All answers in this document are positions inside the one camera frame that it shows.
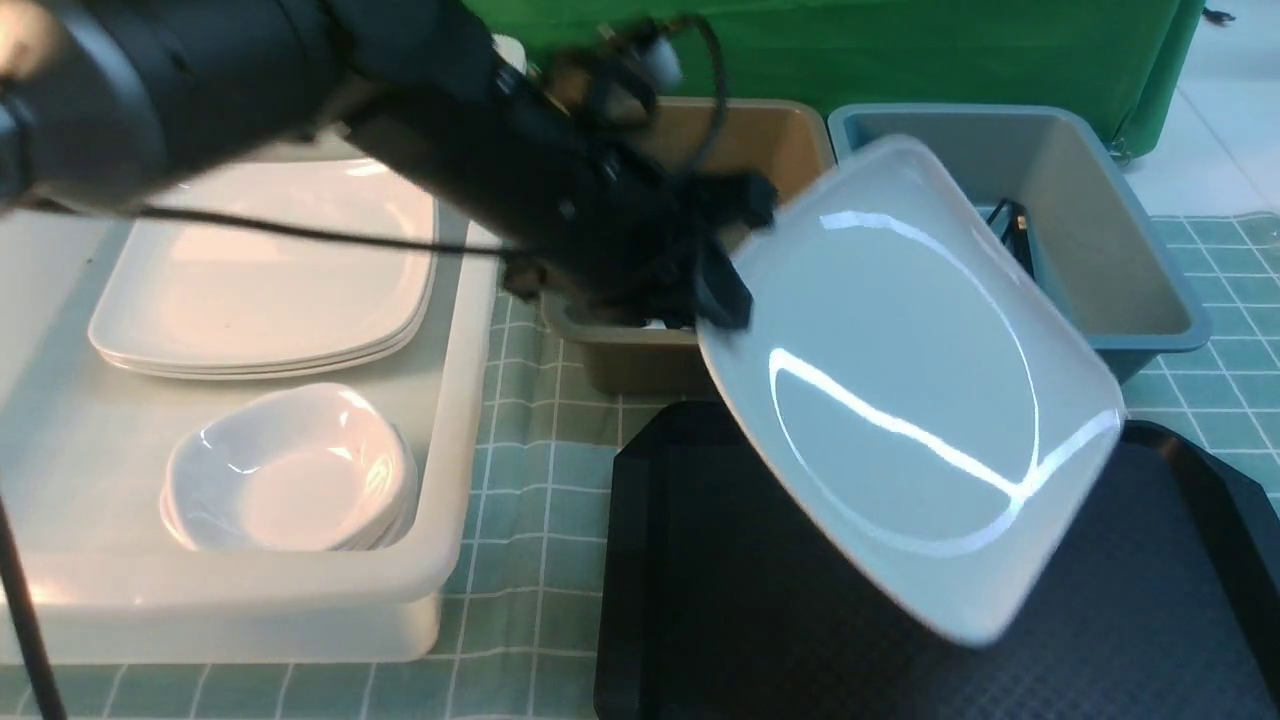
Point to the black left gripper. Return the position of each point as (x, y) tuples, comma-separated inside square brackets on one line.
[(638, 241)]

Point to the large white rice plate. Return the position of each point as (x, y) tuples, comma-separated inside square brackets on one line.
[(909, 385)]

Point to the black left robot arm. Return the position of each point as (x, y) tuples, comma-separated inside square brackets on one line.
[(106, 103)]

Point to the top white square plate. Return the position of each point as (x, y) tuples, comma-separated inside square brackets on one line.
[(346, 196)]

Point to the brown plastic bin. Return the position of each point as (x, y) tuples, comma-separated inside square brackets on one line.
[(785, 141)]

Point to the black chopsticks in bin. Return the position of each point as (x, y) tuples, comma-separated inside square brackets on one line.
[(1015, 235)]

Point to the black serving tray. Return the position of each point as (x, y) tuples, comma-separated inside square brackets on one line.
[(722, 601)]

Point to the blue-grey plastic bin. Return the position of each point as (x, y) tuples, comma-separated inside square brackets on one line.
[(1093, 249)]

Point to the lower stacked white plates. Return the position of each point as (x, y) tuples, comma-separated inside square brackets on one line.
[(196, 301)]

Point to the green backdrop cloth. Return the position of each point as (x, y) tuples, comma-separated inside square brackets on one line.
[(1113, 63)]

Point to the teal checkered tablecloth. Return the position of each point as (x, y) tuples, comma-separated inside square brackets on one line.
[(521, 609)]

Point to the stacked white bowls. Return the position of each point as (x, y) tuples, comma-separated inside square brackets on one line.
[(312, 468)]

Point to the large white plastic tub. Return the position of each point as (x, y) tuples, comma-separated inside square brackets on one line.
[(85, 449)]

